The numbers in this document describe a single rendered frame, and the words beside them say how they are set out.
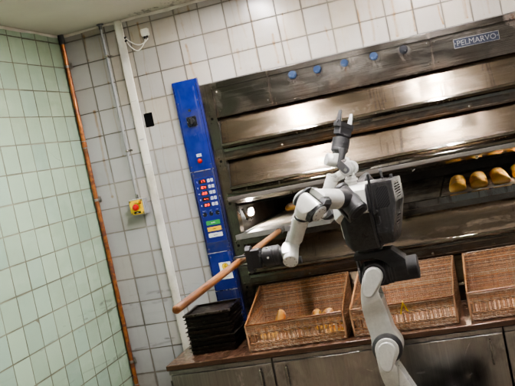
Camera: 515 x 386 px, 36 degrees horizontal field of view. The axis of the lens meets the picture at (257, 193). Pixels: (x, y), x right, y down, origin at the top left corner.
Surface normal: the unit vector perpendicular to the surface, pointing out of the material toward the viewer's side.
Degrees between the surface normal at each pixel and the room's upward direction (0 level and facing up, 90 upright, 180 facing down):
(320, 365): 90
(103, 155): 90
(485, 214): 70
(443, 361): 91
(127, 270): 90
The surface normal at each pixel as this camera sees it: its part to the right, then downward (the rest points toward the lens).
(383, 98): -0.30, -0.24
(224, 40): -0.25, 0.11
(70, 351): 0.95, -0.18
